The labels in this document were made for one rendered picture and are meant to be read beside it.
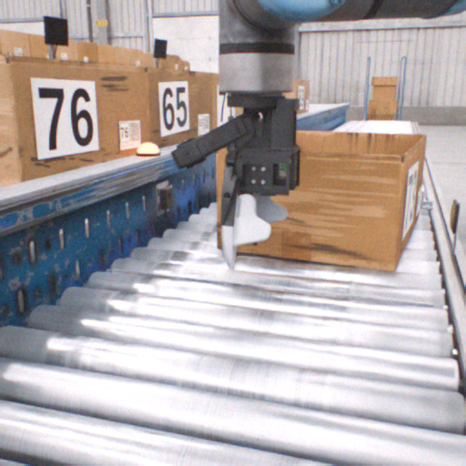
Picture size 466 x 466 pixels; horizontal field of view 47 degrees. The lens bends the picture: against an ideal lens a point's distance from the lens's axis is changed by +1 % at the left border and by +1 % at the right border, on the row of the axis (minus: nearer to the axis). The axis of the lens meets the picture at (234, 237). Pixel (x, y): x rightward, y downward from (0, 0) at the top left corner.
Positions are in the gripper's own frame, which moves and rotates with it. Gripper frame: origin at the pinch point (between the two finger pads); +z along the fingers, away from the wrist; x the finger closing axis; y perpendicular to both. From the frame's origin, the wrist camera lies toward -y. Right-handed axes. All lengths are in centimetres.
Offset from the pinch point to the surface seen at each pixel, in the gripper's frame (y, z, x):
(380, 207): 17.4, -4.4, 13.3
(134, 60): -481, -72, 913
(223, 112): -29, -14, 81
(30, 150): -29.0, -12.6, -2.7
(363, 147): 12, -9, 53
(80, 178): -23.2, -8.7, -0.1
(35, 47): -481, -75, 617
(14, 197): -23.2, -8.6, -13.9
